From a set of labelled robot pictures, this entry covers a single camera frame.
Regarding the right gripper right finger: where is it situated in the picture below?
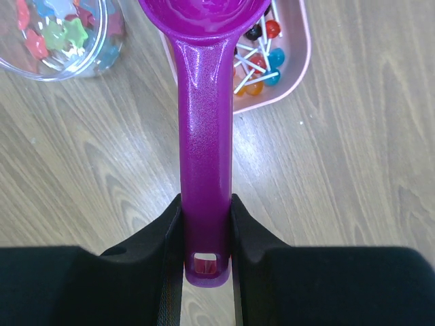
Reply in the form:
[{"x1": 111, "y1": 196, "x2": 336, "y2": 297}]
[{"x1": 231, "y1": 196, "x2": 434, "y2": 325}]

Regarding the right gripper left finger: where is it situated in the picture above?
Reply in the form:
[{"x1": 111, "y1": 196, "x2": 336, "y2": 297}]
[{"x1": 1, "y1": 197, "x2": 184, "y2": 325}]

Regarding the pink tray of lollipops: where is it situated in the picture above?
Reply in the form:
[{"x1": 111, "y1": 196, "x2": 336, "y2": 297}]
[{"x1": 160, "y1": 1, "x2": 311, "y2": 113}]

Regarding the magenta plastic scoop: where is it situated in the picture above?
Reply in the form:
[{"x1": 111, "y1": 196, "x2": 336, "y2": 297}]
[{"x1": 140, "y1": 1, "x2": 268, "y2": 288}]

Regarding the clear plastic cup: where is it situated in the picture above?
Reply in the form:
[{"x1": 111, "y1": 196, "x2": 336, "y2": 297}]
[{"x1": 1, "y1": 0, "x2": 125, "y2": 82}]

